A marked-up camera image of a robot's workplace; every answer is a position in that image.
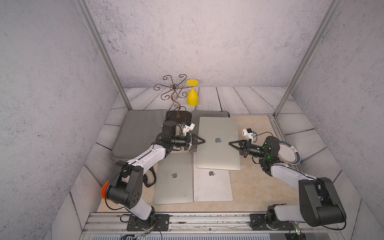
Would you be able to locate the orange round object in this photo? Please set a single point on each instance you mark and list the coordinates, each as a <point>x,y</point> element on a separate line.
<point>104,189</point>

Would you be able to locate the white plate green rim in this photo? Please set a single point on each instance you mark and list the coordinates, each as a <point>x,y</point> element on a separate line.
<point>288,154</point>

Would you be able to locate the yellow plastic wine glass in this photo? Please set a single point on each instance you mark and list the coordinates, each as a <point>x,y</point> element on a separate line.
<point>192,96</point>

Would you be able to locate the silver apple laptop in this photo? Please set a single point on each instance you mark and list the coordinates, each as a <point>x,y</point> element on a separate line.
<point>216,153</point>
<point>174,184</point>

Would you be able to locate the white laptop yellow logo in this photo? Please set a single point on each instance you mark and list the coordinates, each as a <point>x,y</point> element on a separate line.
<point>211,185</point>

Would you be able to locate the aluminium front rail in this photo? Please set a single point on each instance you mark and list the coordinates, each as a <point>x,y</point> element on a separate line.
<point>201,226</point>

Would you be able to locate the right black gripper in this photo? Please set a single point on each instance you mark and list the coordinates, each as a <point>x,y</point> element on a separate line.
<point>245,149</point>

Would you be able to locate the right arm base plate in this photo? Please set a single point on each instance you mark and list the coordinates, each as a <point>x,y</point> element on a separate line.
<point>258,222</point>

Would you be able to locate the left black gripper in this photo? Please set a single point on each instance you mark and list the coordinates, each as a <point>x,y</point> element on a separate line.
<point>188,142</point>

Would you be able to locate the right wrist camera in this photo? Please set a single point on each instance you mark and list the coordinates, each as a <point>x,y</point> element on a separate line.
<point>248,134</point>

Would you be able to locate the copper wire stand dark base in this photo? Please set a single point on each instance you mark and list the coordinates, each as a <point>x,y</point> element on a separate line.
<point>175,93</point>

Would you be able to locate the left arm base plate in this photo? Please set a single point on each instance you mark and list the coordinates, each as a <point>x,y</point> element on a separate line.
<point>156,222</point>

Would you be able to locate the grey zippered laptop bag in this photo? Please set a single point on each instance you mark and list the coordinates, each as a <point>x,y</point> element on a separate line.
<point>138,130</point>

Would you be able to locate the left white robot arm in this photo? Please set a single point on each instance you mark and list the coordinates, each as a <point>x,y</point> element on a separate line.
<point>125,185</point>

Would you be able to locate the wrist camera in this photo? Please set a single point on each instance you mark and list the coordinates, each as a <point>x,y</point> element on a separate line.
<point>248,134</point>
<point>187,127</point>

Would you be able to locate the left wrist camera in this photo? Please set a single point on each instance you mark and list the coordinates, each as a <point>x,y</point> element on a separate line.
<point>187,127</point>

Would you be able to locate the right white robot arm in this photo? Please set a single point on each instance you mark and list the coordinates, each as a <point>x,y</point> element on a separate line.
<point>319,203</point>

